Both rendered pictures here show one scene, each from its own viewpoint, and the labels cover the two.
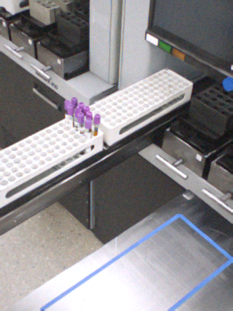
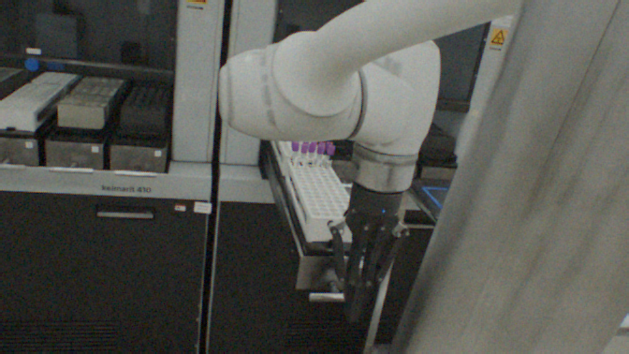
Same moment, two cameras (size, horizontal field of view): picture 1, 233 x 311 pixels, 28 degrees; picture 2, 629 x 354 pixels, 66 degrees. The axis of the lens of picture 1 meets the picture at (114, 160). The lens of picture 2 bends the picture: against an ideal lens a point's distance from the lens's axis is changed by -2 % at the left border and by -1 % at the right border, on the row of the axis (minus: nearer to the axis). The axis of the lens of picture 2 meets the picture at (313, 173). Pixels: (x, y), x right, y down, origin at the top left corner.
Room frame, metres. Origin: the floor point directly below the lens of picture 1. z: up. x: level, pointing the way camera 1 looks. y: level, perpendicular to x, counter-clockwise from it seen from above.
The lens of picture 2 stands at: (0.30, 1.00, 1.26)
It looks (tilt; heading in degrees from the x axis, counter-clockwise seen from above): 21 degrees down; 300
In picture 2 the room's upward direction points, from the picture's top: 9 degrees clockwise
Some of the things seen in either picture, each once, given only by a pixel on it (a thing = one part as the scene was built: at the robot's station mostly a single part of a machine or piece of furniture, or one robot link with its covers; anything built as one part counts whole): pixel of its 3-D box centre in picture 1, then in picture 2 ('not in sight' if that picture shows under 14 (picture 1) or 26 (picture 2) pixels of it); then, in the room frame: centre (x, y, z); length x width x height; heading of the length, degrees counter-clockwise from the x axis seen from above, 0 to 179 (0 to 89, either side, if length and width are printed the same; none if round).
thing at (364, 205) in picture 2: not in sight; (373, 211); (0.55, 0.38, 0.96); 0.08 x 0.07 x 0.09; 44
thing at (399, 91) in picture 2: not in sight; (389, 90); (0.55, 0.39, 1.14); 0.13 x 0.11 x 0.16; 55
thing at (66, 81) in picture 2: not in sight; (62, 82); (1.83, 0.07, 0.83); 0.30 x 0.10 x 0.06; 134
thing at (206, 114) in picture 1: (209, 114); (340, 137); (0.93, -0.23, 0.85); 0.12 x 0.02 x 0.06; 45
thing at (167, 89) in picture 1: (139, 105); (294, 149); (0.97, -0.06, 0.83); 0.30 x 0.10 x 0.06; 134
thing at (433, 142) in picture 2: not in sight; (435, 144); (0.71, -0.44, 0.85); 0.12 x 0.02 x 0.06; 43
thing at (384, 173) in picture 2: not in sight; (382, 165); (0.55, 0.38, 1.03); 0.09 x 0.09 x 0.06
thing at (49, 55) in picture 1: (125, 28); (151, 121); (1.49, -0.01, 0.78); 0.73 x 0.14 x 0.09; 134
